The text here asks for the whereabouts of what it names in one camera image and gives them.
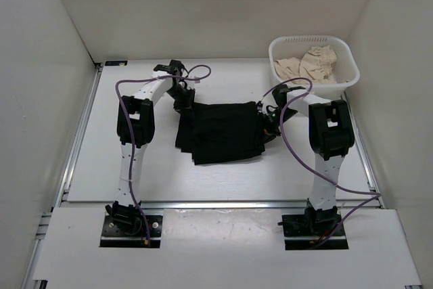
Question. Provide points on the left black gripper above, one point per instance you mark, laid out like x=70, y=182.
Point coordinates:
x=189, y=102

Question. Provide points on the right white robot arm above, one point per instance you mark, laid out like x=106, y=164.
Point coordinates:
x=331, y=136

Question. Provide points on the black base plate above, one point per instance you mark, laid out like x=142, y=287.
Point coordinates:
x=115, y=234
x=299, y=236

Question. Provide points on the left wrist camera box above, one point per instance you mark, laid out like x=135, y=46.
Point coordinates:
x=172, y=67

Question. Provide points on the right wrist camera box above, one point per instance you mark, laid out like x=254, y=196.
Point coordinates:
x=280, y=94

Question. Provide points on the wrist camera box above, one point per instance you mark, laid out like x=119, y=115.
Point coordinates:
x=172, y=67
x=280, y=94

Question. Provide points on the beige trousers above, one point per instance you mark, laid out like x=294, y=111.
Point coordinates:
x=317, y=65

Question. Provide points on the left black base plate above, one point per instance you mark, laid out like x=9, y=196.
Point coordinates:
x=115, y=234

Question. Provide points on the aluminium frame rail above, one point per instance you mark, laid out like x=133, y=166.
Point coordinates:
x=188, y=205

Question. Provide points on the black trousers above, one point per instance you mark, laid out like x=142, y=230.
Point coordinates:
x=220, y=133

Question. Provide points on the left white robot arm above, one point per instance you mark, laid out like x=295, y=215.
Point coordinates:
x=135, y=129

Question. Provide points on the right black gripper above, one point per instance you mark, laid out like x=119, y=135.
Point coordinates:
x=268, y=128

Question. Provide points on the white plastic basket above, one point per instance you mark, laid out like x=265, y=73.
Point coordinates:
x=345, y=72

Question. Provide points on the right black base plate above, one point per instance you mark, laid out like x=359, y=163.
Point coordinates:
x=299, y=236

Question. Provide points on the small dark label sticker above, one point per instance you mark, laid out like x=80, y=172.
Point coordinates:
x=116, y=63

